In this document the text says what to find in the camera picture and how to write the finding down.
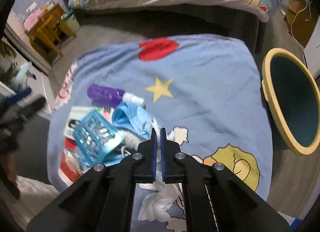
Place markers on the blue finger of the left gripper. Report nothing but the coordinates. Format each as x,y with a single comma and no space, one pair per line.
17,96

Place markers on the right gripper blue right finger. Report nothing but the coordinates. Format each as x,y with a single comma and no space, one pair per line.
215,199

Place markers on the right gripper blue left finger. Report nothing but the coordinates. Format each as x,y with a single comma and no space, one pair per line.
101,199

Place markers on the white tissue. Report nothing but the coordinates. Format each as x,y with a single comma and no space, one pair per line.
155,205

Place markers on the white coltalin medicine box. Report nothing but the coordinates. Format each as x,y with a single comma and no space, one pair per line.
78,113

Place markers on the blue face mask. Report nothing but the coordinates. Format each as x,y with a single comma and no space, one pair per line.
133,118

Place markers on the purple spray bottle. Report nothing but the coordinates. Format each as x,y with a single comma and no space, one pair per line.
103,96

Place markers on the yellow rimmed green trash bin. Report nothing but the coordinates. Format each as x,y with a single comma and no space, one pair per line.
292,96

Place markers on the red strawberry snack bag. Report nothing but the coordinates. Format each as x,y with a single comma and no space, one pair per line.
69,170

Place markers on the wooden nightstand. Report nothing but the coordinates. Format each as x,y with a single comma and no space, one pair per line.
44,36

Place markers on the pink box on nightstand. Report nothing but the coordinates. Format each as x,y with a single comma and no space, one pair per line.
32,19

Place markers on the small white green bin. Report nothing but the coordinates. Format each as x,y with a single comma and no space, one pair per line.
71,21

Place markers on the blue cartoon pillow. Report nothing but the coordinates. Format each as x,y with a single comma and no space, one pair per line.
204,90

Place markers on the white air purifier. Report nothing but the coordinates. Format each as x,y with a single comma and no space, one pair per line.
311,54

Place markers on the wooden tv cabinet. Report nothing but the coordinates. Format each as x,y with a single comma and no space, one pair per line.
301,19

